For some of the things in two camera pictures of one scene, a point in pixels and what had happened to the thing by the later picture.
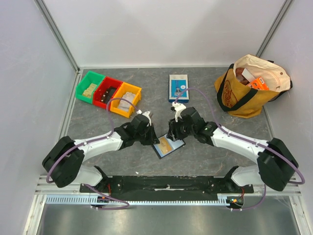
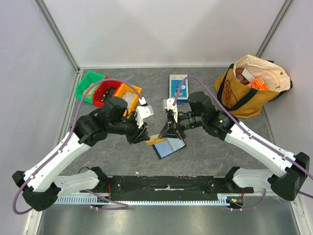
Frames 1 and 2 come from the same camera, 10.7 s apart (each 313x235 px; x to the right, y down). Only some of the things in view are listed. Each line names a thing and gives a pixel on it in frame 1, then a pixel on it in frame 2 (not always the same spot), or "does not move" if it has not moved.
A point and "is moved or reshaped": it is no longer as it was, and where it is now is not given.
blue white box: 177,83 does not move
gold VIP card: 165,145 is moved or reshaped
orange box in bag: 258,83 does not move
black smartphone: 167,146 does not move
